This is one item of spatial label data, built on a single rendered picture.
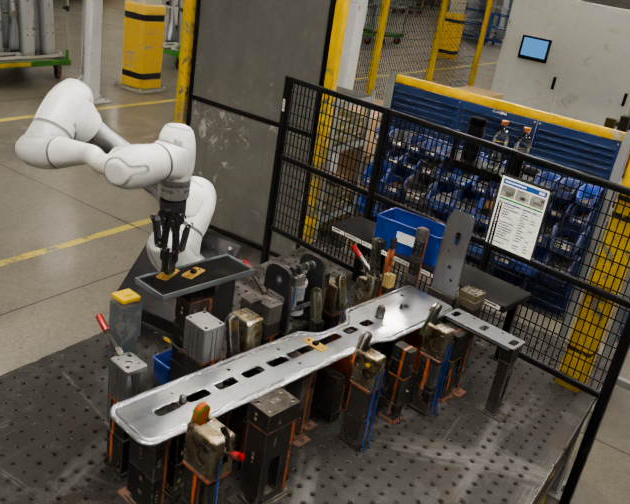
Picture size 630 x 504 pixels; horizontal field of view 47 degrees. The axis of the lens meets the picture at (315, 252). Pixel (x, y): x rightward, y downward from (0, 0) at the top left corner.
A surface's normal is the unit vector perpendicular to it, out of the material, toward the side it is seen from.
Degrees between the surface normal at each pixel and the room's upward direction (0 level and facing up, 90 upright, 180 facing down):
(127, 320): 90
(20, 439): 0
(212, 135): 89
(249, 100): 92
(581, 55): 90
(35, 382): 0
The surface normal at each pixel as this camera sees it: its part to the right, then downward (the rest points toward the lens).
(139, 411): 0.15, -0.91
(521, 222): -0.67, 0.20
